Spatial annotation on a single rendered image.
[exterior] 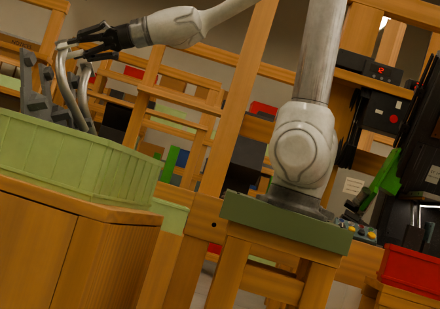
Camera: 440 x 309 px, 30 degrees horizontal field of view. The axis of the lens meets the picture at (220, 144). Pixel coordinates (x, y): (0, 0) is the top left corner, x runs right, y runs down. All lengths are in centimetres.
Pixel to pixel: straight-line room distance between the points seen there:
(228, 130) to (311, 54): 123
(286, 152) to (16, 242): 73
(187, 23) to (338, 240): 78
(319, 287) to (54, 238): 72
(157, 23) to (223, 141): 102
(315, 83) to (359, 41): 131
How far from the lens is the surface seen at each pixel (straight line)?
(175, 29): 245
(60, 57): 253
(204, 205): 275
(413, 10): 355
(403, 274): 252
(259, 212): 220
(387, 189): 307
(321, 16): 222
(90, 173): 216
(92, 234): 209
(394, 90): 335
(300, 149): 209
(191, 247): 276
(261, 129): 346
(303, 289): 227
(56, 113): 251
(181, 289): 277
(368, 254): 281
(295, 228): 221
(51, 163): 220
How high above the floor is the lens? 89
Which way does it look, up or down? 4 degrees up
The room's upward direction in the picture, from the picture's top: 17 degrees clockwise
